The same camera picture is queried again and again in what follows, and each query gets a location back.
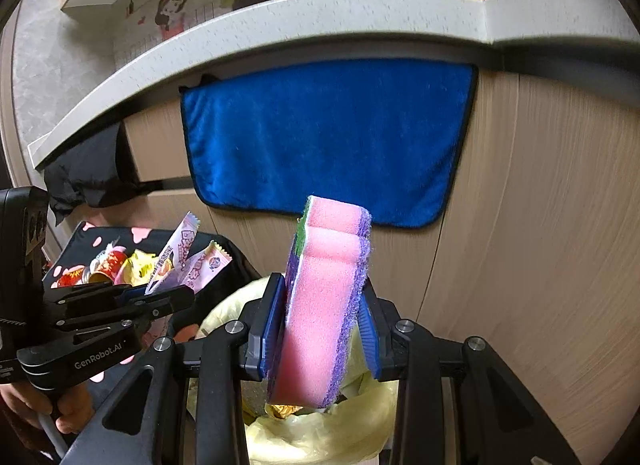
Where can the black pink-print covered table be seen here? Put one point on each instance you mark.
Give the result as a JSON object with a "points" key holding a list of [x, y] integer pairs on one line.
{"points": [[235, 270]]}

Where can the red plastic bag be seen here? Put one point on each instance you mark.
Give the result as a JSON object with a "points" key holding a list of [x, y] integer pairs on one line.
{"points": [[67, 278]]}

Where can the black cloth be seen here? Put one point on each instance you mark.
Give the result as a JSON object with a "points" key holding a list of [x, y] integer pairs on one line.
{"points": [[90, 170]]}

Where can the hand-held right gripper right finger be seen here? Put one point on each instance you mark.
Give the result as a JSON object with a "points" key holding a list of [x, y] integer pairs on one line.
{"points": [[367, 340]]}

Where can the yellow plastic bin bag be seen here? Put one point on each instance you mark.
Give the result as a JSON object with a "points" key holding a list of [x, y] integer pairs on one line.
{"points": [[310, 440]]}

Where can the person's left hand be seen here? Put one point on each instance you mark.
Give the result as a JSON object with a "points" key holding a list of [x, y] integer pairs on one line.
{"points": [[75, 410]]}

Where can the pink white snack packet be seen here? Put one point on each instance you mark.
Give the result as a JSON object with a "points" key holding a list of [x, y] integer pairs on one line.
{"points": [[177, 250]]}

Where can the white stone kitchen counter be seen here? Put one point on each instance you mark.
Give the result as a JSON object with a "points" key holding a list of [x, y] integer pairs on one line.
{"points": [[300, 15]]}

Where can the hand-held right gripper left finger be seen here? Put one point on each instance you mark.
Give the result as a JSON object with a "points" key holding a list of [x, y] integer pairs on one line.
{"points": [[274, 317]]}

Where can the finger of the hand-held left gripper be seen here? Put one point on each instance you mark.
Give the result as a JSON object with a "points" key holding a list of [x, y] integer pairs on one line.
{"points": [[90, 292], [160, 302]]}

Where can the yellow snack packet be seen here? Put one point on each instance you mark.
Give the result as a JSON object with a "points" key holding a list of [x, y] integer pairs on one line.
{"points": [[140, 262]]}

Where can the blue towel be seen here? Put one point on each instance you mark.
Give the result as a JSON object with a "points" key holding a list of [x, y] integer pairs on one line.
{"points": [[325, 135]]}

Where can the red paper cup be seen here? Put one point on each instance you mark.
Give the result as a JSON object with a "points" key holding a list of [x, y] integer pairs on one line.
{"points": [[107, 265]]}

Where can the gold foil wrapper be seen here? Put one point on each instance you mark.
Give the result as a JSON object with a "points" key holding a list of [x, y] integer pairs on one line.
{"points": [[282, 410]]}

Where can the pink purple sponge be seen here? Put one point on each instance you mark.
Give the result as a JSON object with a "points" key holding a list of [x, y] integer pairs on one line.
{"points": [[320, 305]]}

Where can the cartoon wall poster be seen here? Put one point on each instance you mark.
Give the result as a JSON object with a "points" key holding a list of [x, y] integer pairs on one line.
{"points": [[210, 0]]}

